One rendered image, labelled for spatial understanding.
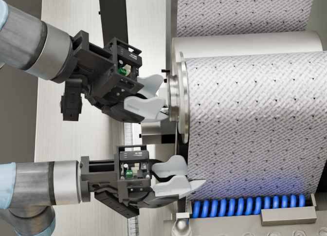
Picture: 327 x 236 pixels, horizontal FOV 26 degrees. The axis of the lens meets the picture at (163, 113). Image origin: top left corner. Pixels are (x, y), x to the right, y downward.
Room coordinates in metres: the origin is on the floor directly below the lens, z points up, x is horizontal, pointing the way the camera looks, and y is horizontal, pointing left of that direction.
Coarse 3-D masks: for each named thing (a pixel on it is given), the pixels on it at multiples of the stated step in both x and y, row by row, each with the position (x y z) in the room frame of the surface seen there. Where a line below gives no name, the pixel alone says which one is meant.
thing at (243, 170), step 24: (240, 144) 0.64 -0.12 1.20; (264, 144) 0.65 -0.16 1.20; (288, 144) 0.65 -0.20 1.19; (312, 144) 0.65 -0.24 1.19; (192, 168) 0.64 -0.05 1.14; (216, 168) 0.64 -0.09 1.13; (240, 168) 0.64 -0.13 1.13; (264, 168) 0.65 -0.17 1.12; (288, 168) 0.65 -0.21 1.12; (312, 168) 0.65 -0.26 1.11; (216, 192) 0.64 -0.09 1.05; (240, 192) 0.64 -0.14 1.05; (264, 192) 0.65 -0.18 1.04; (288, 192) 0.65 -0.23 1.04; (312, 192) 0.65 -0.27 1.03
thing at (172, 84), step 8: (168, 80) 0.71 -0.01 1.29; (176, 80) 0.70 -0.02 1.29; (168, 88) 0.70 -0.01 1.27; (176, 88) 0.69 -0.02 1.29; (168, 96) 0.70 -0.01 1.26; (176, 96) 0.68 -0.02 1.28; (168, 104) 0.70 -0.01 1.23; (176, 104) 0.67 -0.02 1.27; (176, 112) 0.66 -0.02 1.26; (176, 120) 0.67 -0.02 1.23
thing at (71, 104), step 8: (72, 80) 0.65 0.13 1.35; (80, 80) 0.66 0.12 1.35; (64, 88) 0.67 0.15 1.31; (72, 88) 0.65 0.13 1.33; (80, 88) 0.65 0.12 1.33; (64, 96) 0.65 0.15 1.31; (72, 96) 0.65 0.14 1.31; (80, 96) 0.66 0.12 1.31; (64, 104) 0.65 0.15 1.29; (72, 104) 0.65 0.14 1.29; (80, 104) 0.67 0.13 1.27; (64, 112) 0.66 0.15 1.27; (72, 112) 0.66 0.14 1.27; (80, 112) 0.67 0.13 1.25; (64, 120) 0.66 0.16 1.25; (72, 120) 0.66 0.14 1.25
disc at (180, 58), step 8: (184, 64) 0.71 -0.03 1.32; (184, 72) 0.69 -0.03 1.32; (184, 80) 0.68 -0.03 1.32; (184, 88) 0.67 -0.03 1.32; (184, 96) 0.66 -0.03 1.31; (184, 104) 0.65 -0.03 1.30; (184, 112) 0.64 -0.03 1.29; (184, 120) 0.64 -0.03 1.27; (184, 128) 0.63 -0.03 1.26; (184, 136) 0.63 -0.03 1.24
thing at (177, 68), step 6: (180, 66) 0.72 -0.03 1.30; (180, 72) 0.70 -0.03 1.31; (186, 72) 0.70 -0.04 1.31; (180, 78) 0.69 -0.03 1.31; (186, 78) 0.69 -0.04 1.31; (180, 84) 0.68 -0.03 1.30; (180, 90) 0.67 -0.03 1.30; (180, 96) 0.67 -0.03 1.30; (180, 102) 0.66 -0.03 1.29; (180, 108) 0.65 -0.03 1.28; (180, 114) 0.65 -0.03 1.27; (180, 120) 0.65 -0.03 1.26; (180, 126) 0.64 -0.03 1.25; (180, 132) 0.65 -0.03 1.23
